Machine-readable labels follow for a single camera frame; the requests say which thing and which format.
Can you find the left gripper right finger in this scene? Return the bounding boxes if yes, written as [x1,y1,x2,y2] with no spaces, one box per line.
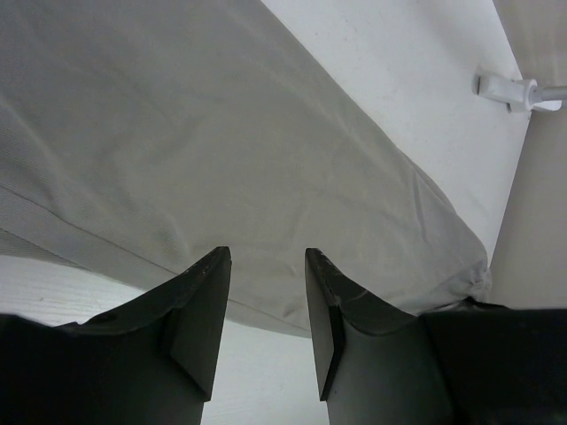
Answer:
[305,248,566,424]

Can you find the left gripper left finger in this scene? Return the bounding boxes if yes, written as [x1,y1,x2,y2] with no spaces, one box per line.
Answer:
[1,246,231,424]

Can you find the grey trousers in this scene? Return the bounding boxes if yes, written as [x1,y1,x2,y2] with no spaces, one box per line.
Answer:
[1,1,491,336]

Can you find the white clothes rack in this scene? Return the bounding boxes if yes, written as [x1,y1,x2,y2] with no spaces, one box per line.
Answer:
[478,73,566,112]

